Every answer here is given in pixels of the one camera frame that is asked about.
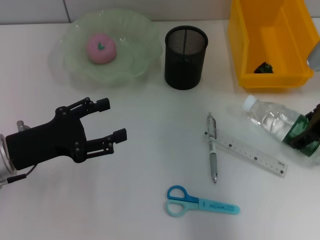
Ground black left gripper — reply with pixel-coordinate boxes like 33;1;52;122
5;96;128;171

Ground clear water bottle green label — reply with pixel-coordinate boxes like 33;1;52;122
241;94;320;166

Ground pink peach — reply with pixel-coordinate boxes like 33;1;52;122
85;32;118;65

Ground blue scissors with sheath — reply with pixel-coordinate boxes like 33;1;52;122
163;184;241;218

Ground clear plastic ruler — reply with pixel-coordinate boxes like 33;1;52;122
202;129;288;178

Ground green glass fruit plate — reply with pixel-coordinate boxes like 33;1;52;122
48;8;165;89

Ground black mesh pen holder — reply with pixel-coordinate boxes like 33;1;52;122
164;25;209;91

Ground grey white ballpoint pen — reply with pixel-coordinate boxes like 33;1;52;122
205;111;218;184

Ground yellow plastic bin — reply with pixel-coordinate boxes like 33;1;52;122
226;0;320;94

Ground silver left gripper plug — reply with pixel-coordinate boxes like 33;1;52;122
16;120;31;133

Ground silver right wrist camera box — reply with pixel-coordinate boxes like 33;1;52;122
306;42;320;73

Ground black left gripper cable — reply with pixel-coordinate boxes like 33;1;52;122
0;164;37;187

